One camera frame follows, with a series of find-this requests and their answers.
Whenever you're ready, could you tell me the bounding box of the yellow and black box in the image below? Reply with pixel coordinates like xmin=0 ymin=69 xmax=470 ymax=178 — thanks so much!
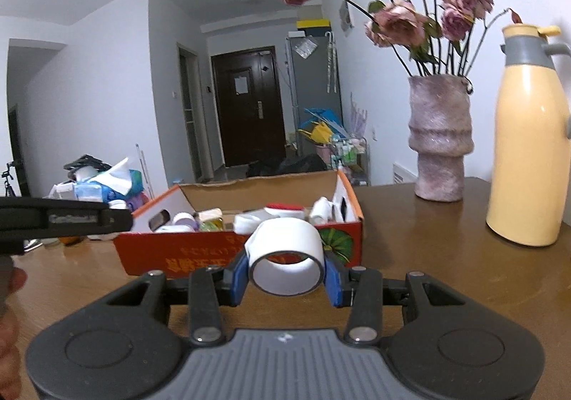
xmin=297 ymin=17 xmax=331 ymax=37

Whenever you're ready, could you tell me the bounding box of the black tripod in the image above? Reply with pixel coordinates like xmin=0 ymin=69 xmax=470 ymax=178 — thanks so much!
xmin=2 ymin=161 xmax=16 ymax=198

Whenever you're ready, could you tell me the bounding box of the white tape roll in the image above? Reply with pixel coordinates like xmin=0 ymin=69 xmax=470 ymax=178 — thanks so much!
xmin=243 ymin=218 xmax=326 ymax=296

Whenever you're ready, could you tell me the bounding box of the clear plastic storage container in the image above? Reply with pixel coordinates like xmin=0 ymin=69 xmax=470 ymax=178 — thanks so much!
xmin=45 ymin=183 xmax=76 ymax=200

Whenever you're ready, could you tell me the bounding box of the blue tissue pack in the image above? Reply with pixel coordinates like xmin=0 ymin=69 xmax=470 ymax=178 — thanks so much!
xmin=74 ymin=157 xmax=144 ymax=204

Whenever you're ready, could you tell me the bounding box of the black folded holder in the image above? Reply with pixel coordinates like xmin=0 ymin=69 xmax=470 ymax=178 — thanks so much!
xmin=64 ymin=155 xmax=112 ymax=171

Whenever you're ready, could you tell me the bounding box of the purple feather decoration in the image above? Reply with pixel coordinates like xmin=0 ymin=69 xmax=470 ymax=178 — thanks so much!
xmin=350 ymin=92 xmax=369 ymax=140

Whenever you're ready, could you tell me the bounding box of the red lint brush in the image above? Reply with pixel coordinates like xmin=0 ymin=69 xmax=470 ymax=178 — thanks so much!
xmin=234 ymin=202 xmax=308 ymax=233

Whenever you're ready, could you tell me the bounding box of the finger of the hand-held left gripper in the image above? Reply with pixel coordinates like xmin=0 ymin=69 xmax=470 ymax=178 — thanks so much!
xmin=107 ymin=206 xmax=133 ymax=235

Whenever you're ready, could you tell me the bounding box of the person's left hand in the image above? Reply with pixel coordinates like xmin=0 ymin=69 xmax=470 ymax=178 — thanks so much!
xmin=0 ymin=268 xmax=28 ymax=385

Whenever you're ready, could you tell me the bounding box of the side door frame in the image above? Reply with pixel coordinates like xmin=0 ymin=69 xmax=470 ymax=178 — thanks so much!
xmin=177 ymin=42 xmax=201 ymax=182

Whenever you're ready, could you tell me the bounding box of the yellow thermos jug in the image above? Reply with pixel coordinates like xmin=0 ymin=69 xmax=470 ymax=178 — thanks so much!
xmin=485 ymin=24 xmax=571 ymax=247

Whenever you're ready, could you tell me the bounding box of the orange cardboard box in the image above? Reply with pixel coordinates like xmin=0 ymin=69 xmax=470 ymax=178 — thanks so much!
xmin=113 ymin=169 xmax=364 ymax=278

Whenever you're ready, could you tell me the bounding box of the clear plastic bag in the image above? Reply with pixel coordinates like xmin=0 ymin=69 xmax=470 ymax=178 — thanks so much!
xmin=294 ymin=36 xmax=318 ymax=58

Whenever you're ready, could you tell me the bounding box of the white mop pole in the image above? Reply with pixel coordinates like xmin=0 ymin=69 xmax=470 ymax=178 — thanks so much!
xmin=135 ymin=143 xmax=155 ymax=200

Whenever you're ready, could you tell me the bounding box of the dried pink rose bouquet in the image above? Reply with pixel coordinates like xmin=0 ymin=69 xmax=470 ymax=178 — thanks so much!
xmin=274 ymin=0 xmax=522 ymax=77

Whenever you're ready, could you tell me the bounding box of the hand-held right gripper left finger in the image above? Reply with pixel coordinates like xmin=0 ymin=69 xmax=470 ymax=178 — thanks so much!
xmin=105 ymin=254 xmax=251 ymax=345

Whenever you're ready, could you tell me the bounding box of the dark brown entrance door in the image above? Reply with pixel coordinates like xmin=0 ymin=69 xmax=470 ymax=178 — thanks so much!
xmin=211 ymin=47 xmax=287 ymax=168

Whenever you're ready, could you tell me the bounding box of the grey refrigerator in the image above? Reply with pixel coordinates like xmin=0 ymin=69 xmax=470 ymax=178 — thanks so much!
xmin=285 ymin=32 xmax=344 ymax=157

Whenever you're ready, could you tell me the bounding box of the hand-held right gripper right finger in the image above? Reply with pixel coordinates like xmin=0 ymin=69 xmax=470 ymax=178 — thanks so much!
xmin=323 ymin=254 xmax=469 ymax=345

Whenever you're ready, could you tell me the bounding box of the wire trolley with bottles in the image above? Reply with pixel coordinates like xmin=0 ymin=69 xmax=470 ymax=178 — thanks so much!
xmin=330 ymin=137 xmax=370 ymax=187

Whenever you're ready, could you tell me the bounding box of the black cloth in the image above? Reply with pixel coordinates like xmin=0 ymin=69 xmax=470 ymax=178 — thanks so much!
xmin=247 ymin=155 xmax=328 ymax=178

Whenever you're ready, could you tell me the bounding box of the pink textured vase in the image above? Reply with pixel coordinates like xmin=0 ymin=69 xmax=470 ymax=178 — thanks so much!
xmin=408 ymin=75 xmax=475 ymax=202

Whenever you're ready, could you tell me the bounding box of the hanging folded umbrella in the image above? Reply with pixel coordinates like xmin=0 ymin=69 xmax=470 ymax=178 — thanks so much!
xmin=325 ymin=31 xmax=337 ymax=93

